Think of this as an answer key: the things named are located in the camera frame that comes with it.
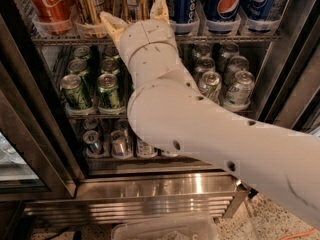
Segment green can second row middle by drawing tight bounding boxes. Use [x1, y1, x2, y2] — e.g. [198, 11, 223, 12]
[100, 58, 121, 77]

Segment gold orange soda can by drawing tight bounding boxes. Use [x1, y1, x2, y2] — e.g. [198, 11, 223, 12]
[122, 0, 152, 23]

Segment silver can bottom left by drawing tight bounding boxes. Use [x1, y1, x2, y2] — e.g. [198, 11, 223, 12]
[83, 130, 103, 155]

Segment green can second row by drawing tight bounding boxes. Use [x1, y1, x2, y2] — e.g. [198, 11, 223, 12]
[67, 57, 96, 95]
[100, 58, 121, 77]

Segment stainless steel fridge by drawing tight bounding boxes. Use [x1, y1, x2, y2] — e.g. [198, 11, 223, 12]
[0, 0, 319, 226]

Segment orange power cable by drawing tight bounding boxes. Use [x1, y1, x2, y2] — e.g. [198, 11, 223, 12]
[279, 227, 318, 240]

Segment clear plastic bin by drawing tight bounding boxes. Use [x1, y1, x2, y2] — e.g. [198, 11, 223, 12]
[111, 214, 220, 240]

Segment white diet can middle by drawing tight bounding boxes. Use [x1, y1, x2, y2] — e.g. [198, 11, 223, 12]
[198, 71, 222, 103]

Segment green can second row left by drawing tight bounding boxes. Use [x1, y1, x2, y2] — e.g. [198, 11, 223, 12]
[67, 57, 96, 95]

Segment silver can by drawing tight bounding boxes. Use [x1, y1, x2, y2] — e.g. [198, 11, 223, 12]
[110, 130, 128, 157]
[83, 130, 103, 155]

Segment blue Pepsi can left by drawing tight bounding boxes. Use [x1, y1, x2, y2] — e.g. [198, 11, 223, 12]
[166, 0, 197, 24]

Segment green can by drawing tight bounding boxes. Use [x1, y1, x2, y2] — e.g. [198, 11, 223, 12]
[97, 73, 122, 109]
[60, 74, 92, 110]

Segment brown tea bottle left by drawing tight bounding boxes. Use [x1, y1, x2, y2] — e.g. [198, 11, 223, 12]
[137, 138, 157, 158]

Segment wire top shelf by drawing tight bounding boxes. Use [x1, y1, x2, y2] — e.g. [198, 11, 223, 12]
[31, 33, 288, 47]

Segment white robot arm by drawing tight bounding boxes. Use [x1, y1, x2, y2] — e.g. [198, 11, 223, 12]
[100, 0, 320, 229]

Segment white diet can right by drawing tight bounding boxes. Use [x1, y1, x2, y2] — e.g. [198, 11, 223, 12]
[225, 70, 255, 105]

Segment white can second row middle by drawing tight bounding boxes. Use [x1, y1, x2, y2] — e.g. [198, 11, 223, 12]
[193, 57, 216, 83]

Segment white diet can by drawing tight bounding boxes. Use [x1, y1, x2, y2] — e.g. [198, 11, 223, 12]
[225, 70, 255, 105]
[198, 71, 222, 103]

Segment gold can left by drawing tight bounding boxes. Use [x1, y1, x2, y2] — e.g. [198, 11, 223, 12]
[75, 0, 112, 25]

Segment blue Pepsi can middle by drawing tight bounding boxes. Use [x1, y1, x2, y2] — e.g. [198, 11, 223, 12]
[206, 0, 240, 22]

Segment green can front left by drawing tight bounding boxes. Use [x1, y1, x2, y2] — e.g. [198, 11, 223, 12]
[60, 74, 92, 110]

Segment green can front middle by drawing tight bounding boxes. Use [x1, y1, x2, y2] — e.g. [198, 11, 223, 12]
[97, 73, 122, 109]

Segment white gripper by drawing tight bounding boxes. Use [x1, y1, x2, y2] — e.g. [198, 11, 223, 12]
[100, 0, 177, 66]

